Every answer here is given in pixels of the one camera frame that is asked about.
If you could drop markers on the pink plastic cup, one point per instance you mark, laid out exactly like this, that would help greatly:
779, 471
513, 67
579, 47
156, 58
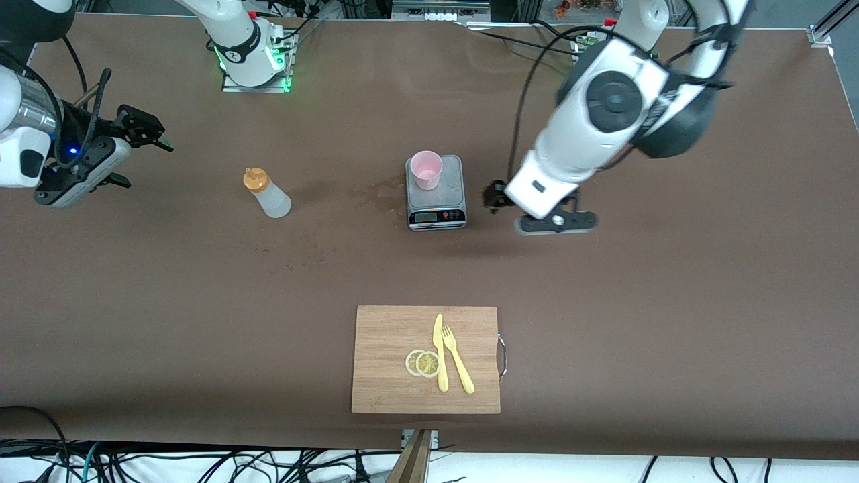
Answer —
426, 171

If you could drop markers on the translucent sauce bottle orange cap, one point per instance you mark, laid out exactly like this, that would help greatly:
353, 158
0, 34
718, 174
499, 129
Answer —
272, 201

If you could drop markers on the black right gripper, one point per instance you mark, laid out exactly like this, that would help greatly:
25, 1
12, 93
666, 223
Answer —
96, 127

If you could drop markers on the white power strip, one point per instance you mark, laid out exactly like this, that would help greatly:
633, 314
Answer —
439, 13

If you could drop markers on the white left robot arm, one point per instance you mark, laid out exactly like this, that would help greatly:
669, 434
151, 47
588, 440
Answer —
590, 141

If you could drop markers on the bamboo cutting board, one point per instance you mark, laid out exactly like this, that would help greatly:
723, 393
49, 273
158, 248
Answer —
389, 376

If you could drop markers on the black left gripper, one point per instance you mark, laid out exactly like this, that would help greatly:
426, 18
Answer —
496, 195

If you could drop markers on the yellow plastic knife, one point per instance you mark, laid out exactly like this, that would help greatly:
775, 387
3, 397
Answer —
442, 376

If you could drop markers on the wooden post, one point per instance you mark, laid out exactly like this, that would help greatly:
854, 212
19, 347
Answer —
413, 463

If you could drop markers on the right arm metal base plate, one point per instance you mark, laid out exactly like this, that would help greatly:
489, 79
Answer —
258, 87

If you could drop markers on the yellow plastic fork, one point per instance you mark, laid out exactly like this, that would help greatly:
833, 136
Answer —
463, 376

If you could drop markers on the metal table bracket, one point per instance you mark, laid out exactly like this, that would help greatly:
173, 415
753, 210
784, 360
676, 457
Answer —
434, 439

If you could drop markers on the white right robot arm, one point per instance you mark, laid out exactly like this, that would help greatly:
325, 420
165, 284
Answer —
235, 40

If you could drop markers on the lemon slice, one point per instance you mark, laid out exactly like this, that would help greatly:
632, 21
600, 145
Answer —
410, 363
428, 364

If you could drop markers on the silver digital kitchen scale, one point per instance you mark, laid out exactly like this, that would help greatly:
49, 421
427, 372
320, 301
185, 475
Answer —
449, 194

